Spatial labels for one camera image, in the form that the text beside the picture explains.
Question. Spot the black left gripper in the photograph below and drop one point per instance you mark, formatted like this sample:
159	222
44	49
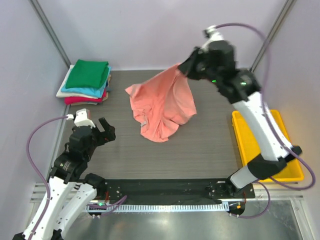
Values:
109	130

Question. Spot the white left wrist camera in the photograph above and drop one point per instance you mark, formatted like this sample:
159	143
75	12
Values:
82	118

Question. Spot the yellow plastic bin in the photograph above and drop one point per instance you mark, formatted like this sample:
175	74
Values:
249	148

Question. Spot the red folded t shirt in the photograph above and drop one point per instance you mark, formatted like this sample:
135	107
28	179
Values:
78	100

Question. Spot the white folded t shirt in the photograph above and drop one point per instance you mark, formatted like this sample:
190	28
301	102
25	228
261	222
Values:
73	92

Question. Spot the right aluminium frame post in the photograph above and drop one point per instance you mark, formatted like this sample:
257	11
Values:
279	21

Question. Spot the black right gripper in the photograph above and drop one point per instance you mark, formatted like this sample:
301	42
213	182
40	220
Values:
188	67

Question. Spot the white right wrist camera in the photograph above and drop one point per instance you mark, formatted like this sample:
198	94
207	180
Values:
212	35

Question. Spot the aluminium frame post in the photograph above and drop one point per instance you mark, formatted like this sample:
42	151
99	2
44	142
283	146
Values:
279	21
50	31

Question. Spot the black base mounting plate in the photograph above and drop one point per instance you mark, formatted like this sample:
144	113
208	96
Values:
168	192

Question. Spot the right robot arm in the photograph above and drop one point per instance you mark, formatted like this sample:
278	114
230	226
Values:
243	92

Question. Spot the grey folded t shirt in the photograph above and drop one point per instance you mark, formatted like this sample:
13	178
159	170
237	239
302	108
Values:
97	92

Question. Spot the green folded t shirt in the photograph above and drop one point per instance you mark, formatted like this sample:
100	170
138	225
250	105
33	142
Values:
87	74

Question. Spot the left aluminium frame post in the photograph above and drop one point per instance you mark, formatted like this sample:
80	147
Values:
50	31

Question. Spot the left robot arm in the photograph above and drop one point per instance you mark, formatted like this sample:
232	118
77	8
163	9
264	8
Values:
66	196

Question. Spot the slotted cable duct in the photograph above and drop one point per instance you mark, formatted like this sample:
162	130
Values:
129	208

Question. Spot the salmon pink t shirt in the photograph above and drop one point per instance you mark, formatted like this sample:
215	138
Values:
162	104

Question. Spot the cyan folded t shirt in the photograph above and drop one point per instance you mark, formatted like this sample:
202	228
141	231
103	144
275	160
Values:
108	73

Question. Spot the beige folded t shirt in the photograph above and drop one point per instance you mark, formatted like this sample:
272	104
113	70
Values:
106	90

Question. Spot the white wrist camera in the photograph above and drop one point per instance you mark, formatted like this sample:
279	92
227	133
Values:
212	35
82	118

